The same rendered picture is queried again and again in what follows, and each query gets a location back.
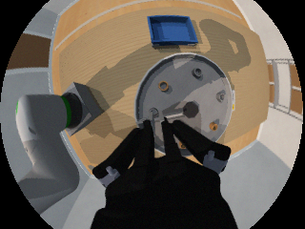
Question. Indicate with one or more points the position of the blue plastic crate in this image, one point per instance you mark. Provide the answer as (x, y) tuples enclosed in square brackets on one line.
[(172, 29)]

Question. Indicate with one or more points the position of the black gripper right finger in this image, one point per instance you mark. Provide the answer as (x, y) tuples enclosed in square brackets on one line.
[(210, 154)]

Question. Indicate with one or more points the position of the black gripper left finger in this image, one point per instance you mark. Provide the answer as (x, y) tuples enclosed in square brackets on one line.
[(121, 158)]

